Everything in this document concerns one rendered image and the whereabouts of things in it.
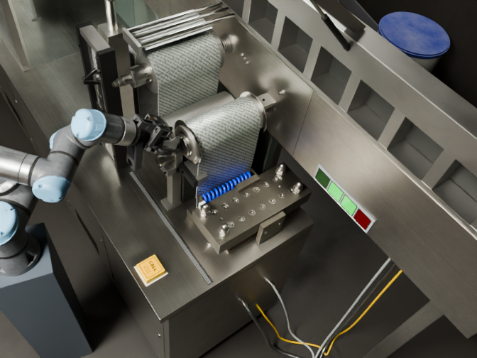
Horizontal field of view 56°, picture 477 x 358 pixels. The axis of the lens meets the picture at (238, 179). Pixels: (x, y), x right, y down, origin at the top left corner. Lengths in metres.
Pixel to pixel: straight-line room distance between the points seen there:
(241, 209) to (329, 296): 1.21
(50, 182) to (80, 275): 1.49
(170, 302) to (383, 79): 0.92
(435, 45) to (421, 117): 2.26
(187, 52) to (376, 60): 0.60
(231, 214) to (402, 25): 2.28
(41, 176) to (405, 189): 0.91
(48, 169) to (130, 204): 0.58
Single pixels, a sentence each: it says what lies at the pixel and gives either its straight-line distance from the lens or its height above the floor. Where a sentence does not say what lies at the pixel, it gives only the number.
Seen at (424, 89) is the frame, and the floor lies 1.65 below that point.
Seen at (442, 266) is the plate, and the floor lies 1.28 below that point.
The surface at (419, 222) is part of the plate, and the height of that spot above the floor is 1.34.
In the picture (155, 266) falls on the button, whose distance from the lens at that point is 1.53.
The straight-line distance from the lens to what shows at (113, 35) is 1.93.
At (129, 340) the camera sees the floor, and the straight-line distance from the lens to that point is 2.42.
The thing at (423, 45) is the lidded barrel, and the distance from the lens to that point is 3.33.
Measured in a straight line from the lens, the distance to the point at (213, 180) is 1.52.
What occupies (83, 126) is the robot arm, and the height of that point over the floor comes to 1.48.
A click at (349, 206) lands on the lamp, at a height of 1.19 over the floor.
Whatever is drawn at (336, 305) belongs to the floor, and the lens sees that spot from 2.60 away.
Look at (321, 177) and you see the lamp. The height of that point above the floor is 1.19.
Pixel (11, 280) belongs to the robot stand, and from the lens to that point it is 1.62.
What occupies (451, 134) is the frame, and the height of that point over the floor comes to 1.62.
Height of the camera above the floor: 2.30
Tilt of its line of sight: 53 degrees down
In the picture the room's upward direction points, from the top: 11 degrees clockwise
